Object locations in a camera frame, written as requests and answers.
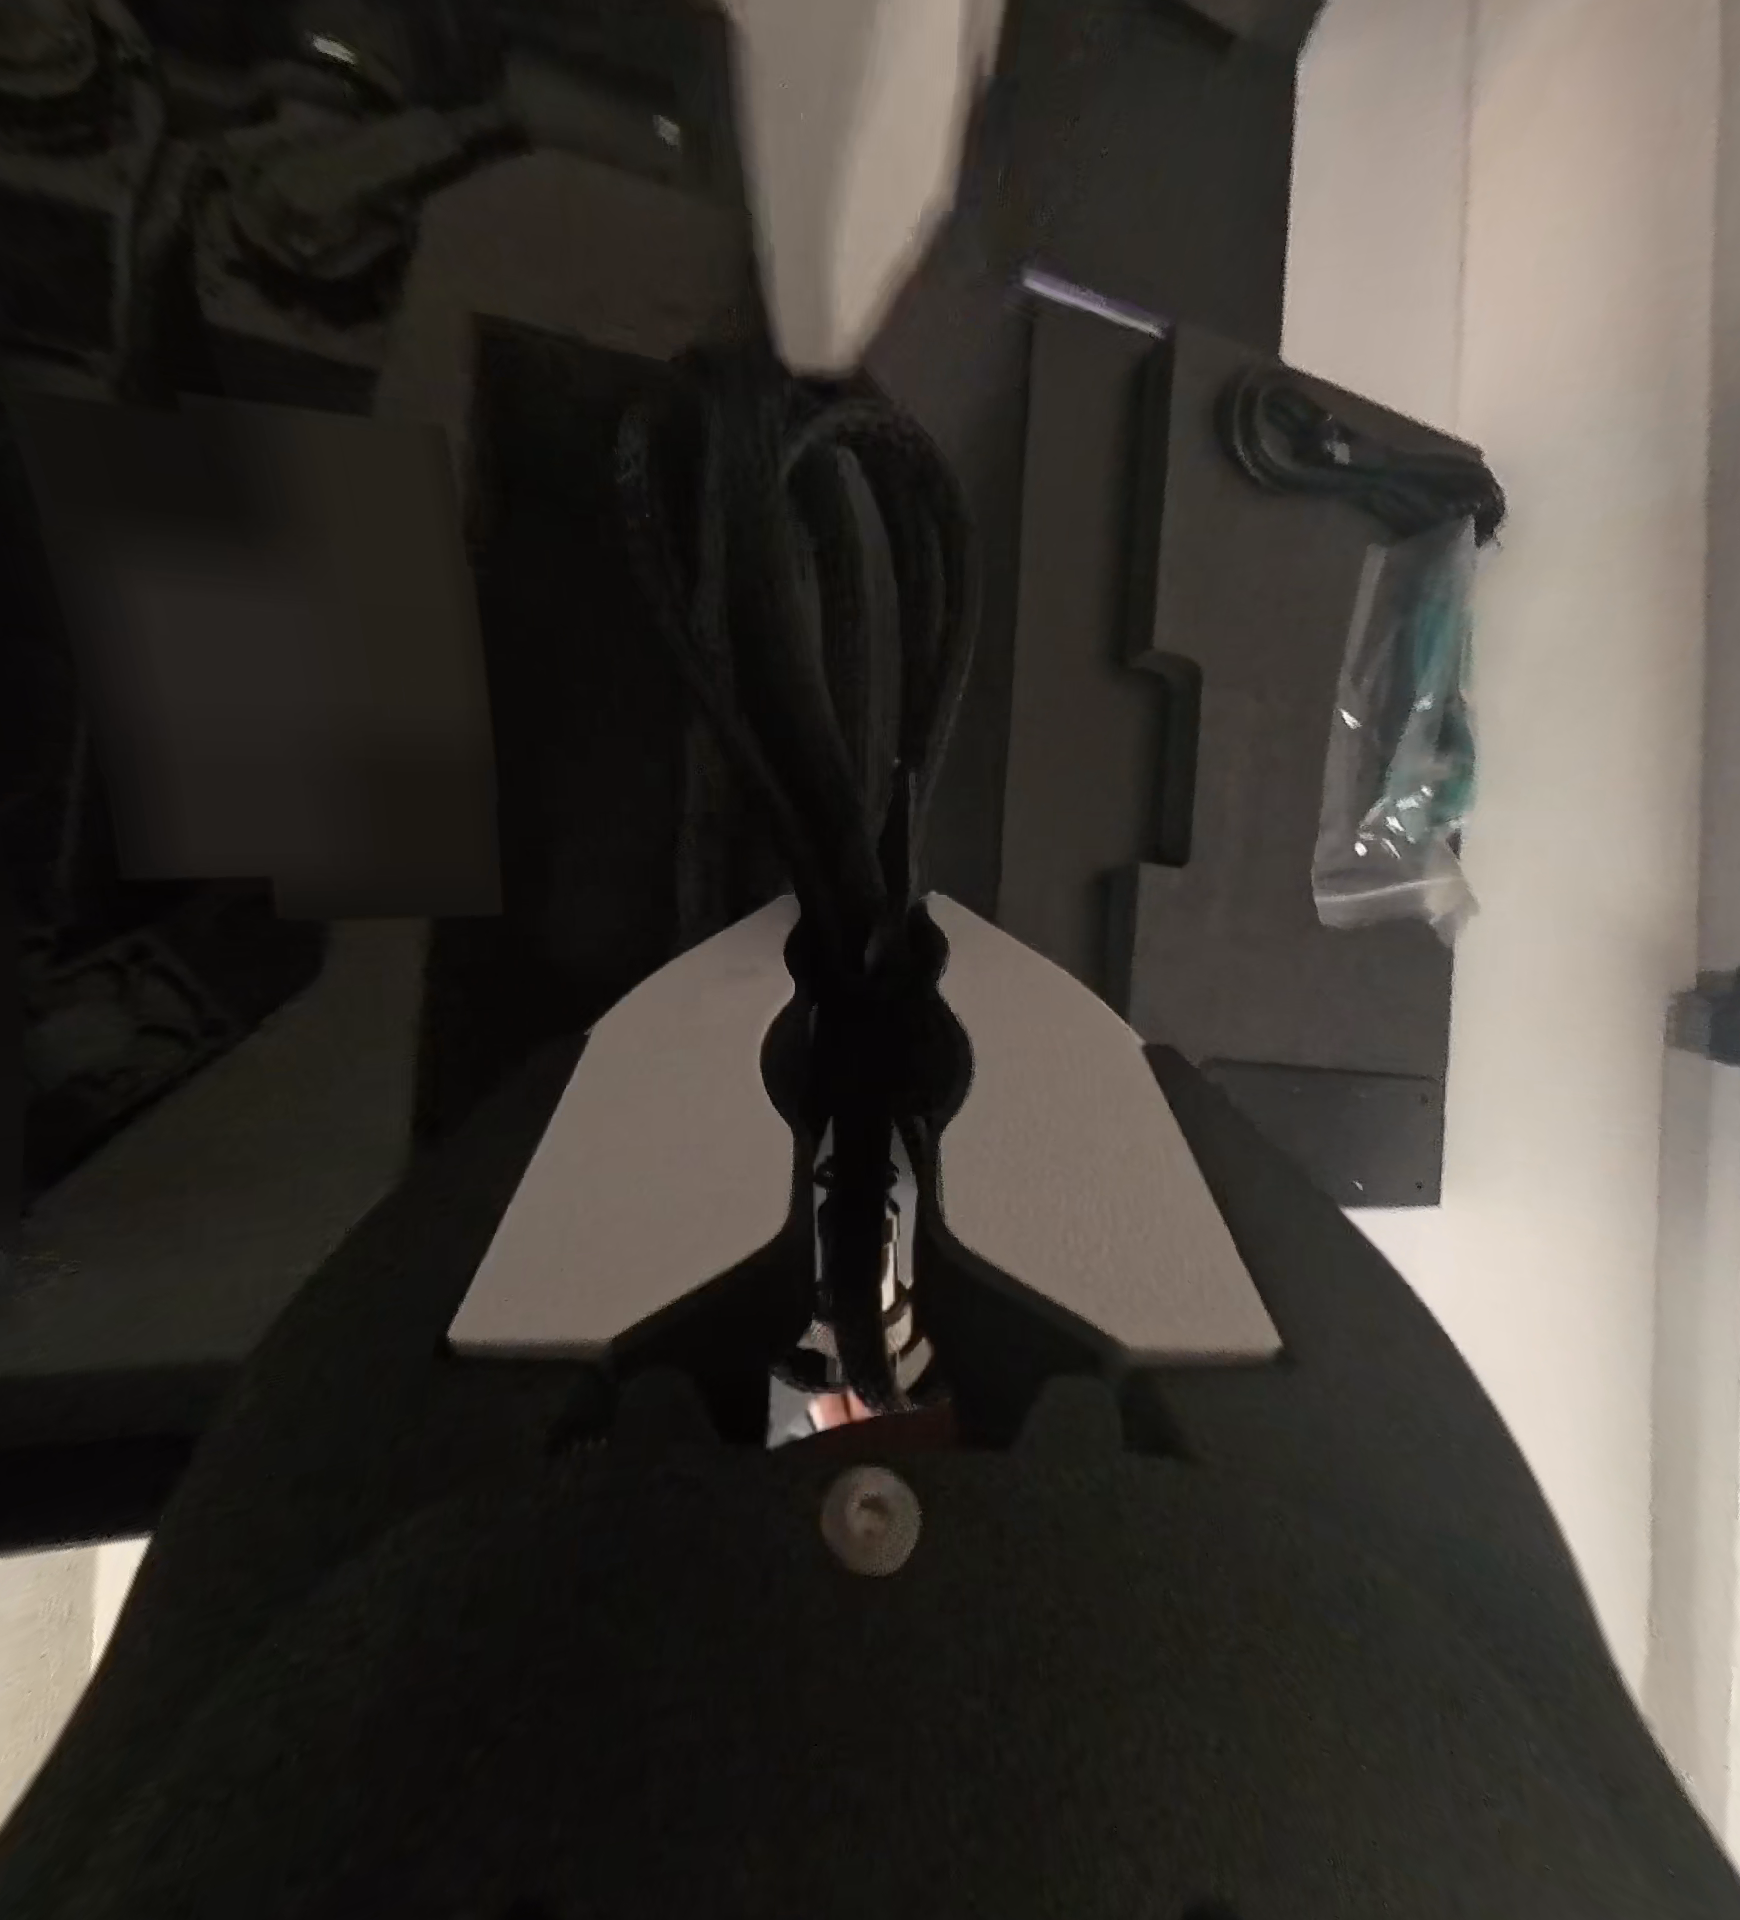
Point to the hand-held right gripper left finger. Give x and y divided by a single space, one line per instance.
614 1170

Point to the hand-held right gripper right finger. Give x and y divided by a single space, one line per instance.
1094 1170

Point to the black foam insert tray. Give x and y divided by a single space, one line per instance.
1262 749

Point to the black box with foam slots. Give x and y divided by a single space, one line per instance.
586 270

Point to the white desk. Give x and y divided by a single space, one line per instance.
1560 300

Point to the flat black card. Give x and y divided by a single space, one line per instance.
1335 1131

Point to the clear bag with green parts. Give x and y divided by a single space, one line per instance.
1395 841

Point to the black cloth pouch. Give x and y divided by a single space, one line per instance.
135 1035

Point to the black bracket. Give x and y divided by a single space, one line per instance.
1725 1019

